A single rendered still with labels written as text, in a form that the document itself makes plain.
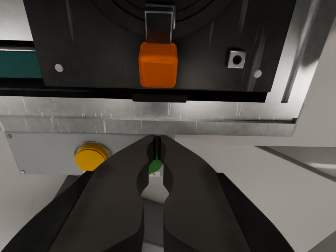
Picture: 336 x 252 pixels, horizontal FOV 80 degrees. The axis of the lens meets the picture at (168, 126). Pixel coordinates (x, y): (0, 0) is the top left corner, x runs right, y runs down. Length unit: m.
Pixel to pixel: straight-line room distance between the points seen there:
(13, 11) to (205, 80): 0.23
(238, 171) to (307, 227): 0.27
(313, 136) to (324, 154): 1.40
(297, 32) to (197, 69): 0.10
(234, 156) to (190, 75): 0.24
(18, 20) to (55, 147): 0.15
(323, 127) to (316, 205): 0.21
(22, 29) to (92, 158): 0.17
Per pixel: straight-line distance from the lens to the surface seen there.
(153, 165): 0.26
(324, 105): 0.44
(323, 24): 0.27
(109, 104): 0.24
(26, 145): 0.31
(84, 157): 0.27
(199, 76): 0.22
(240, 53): 0.21
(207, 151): 0.40
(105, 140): 0.27
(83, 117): 0.26
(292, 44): 0.25
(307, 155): 1.79
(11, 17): 0.31
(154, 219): 0.45
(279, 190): 0.52
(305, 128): 0.44
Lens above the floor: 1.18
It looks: 62 degrees down
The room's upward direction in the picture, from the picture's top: 178 degrees clockwise
